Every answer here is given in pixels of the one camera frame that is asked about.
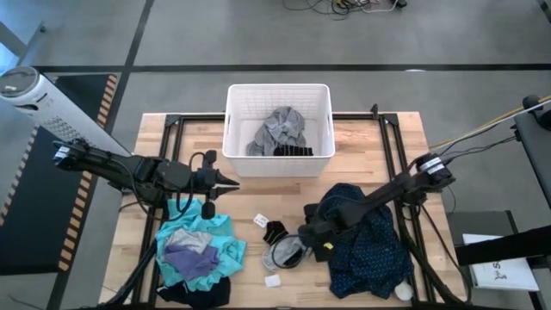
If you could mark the small black sock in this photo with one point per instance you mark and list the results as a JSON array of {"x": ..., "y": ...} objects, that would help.
[{"x": 275, "y": 232}]

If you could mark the white paper sheet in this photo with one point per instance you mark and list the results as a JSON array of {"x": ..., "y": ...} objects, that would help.
[{"x": 499, "y": 275}]

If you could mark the black flat bar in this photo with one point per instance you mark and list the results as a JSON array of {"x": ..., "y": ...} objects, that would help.
[{"x": 503, "y": 247}]

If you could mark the white perforated plastic basket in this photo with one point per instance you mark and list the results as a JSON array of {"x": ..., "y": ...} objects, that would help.
[{"x": 280, "y": 170}]

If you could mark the white sock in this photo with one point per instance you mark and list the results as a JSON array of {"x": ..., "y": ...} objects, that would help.
[{"x": 404, "y": 292}]

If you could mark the white tower fan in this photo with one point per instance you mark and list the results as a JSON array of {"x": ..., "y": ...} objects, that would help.
[{"x": 51, "y": 112}]

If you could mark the black cloth garment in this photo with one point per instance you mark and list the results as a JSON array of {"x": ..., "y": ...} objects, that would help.
[{"x": 206, "y": 297}]

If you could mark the navy dotted cloth garment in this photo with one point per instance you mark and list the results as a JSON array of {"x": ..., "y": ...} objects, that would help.
[{"x": 370, "y": 258}]

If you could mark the black aluminium table frame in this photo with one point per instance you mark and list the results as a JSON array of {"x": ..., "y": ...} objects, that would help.
[{"x": 193, "y": 117}]

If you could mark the purple cloth garment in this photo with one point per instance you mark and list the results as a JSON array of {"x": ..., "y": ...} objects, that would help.
[{"x": 189, "y": 262}]

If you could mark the black ribbed cloth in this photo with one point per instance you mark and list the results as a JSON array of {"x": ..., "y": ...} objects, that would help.
[{"x": 292, "y": 151}]

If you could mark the white paper tag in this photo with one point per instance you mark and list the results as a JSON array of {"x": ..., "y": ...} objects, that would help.
[
  {"x": 272, "y": 280},
  {"x": 261, "y": 220}
]

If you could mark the black hazard-striped floor mat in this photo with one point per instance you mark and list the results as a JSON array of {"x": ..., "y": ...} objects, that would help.
[{"x": 34, "y": 215}]

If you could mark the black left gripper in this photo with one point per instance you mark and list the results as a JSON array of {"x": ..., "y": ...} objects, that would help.
[{"x": 176, "y": 176}]

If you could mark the grey underwear with black band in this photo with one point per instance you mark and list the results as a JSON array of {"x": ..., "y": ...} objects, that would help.
[{"x": 277, "y": 258}]

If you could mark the grey-blue cloth garment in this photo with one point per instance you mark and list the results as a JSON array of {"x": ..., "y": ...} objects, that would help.
[{"x": 280, "y": 127}]

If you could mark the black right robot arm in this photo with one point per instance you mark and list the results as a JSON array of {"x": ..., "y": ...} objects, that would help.
[{"x": 387, "y": 194}]

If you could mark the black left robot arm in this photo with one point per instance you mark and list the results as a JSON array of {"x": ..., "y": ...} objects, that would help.
[{"x": 107, "y": 165}]

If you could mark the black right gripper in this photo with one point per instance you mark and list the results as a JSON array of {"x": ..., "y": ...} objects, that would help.
[{"x": 327, "y": 224}]

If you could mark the teal cloth garment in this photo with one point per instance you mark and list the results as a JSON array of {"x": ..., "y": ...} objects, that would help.
[{"x": 230, "y": 254}]

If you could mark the light grey cloth garment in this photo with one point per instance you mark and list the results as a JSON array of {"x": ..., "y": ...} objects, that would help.
[{"x": 189, "y": 239}]

